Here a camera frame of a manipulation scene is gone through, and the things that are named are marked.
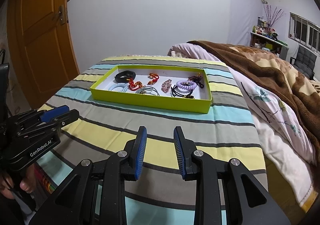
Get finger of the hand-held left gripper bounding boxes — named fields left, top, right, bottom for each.
left=22, top=109, right=80, bottom=138
left=12, top=106, right=70, bottom=125

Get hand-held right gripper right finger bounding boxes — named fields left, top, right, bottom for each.
left=173, top=126, right=292, bottom=225

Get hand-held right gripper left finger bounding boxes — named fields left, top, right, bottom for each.
left=29, top=126, right=147, bottom=225

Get yellow-green shallow box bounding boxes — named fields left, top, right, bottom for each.
left=90, top=65, right=212, bottom=113

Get light blue spiral hair tie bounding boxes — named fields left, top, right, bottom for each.
left=109, top=83, right=129, bottom=93

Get black hair tie pink charm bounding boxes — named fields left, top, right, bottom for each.
left=171, top=89, right=190, bottom=98

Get black fitness band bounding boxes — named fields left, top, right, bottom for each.
left=114, top=71, right=137, bottom=83

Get grey hair tie gold charm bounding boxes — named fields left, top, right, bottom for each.
left=136, top=86, right=160, bottom=96

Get red orange knotted bracelet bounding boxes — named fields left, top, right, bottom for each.
left=128, top=78, right=143, bottom=91
left=147, top=73, right=160, bottom=85

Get purple spiral hair tie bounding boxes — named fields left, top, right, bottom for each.
left=176, top=79, right=196, bottom=91

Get pink crystal hair clip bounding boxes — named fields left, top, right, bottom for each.
left=162, top=79, right=173, bottom=93

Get brown beaded hair tie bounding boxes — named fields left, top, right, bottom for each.
left=187, top=75, right=205, bottom=89

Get person's left hand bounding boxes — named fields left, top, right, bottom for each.
left=0, top=164, right=35, bottom=200

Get wooden door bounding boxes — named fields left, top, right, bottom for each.
left=6, top=0, right=80, bottom=108

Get metal door latch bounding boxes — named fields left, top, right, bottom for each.
left=58, top=5, right=69, bottom=26

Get pink floral quilt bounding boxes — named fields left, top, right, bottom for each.
left=167, top=43, right=320, bottom=212

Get brown floral blanket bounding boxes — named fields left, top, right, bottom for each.
left=186, top=40, right=320, bottom=163

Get wooden shelf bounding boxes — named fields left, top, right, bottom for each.
left=250, top=31, right=289, bottom=59

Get row of bottles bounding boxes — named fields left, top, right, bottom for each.
left=254, top=16, right=279, bottom=38

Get black chair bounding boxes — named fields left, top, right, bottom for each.
left=290, top=45, right=318, bottom=79

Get purple flower branches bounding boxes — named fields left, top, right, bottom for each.
left=264, top=4, right=285, bottom=28

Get window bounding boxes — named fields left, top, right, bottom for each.
left=289, top=12, right=320, bottom=52

